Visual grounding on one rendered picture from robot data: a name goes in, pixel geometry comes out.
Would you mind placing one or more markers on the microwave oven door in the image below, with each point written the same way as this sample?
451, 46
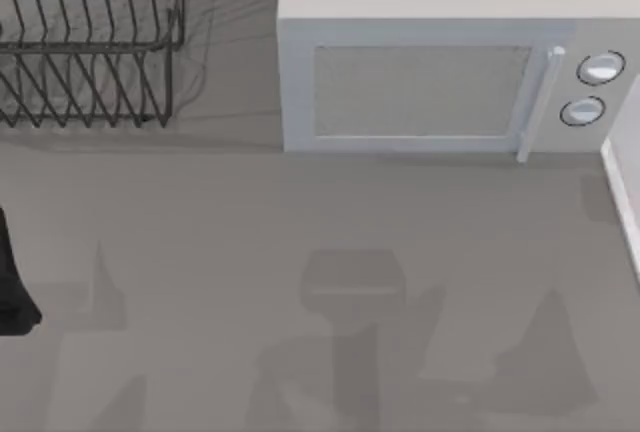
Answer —
300, 92

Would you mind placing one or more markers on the small microwave knob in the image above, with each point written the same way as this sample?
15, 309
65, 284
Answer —
581, 111

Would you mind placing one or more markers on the white sink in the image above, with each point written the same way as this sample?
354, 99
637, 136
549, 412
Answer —
622, 187

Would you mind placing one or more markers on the large microwave knob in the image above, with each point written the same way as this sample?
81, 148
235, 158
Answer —
600, 67

